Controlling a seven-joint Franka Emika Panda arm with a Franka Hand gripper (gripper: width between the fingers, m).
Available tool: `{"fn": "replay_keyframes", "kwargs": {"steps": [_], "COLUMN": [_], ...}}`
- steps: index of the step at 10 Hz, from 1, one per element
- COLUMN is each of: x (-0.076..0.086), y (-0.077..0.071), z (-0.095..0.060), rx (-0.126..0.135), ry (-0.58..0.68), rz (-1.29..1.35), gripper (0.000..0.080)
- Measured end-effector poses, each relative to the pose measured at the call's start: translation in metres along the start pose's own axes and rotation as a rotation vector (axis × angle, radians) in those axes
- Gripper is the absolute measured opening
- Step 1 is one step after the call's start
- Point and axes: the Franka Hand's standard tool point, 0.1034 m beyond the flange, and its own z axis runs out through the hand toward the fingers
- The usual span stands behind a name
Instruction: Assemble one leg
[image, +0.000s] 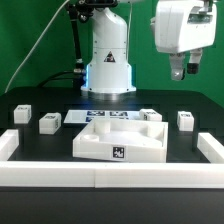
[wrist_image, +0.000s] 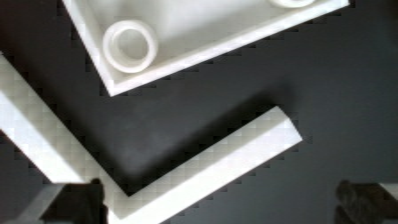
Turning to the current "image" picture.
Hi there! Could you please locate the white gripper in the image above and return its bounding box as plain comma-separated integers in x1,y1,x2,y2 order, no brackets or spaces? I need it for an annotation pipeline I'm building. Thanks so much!
151,0,217,81

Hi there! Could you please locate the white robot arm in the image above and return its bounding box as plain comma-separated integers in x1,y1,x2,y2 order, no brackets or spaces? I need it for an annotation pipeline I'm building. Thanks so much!
81,0,217,100

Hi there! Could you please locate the white marker tag sheet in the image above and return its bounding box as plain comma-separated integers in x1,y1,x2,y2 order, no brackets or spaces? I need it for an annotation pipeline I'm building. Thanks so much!
64,110,139,124

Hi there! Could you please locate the white U-shaped obstacle fence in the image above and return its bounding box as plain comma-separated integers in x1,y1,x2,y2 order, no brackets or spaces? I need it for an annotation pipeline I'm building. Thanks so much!
0,129,224,189

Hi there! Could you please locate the white cable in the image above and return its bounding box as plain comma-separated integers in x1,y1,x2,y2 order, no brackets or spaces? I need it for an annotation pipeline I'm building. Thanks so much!
3,0,72,95

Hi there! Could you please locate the black cable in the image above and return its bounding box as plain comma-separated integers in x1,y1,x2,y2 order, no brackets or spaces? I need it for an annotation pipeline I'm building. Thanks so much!
39,70,84,88

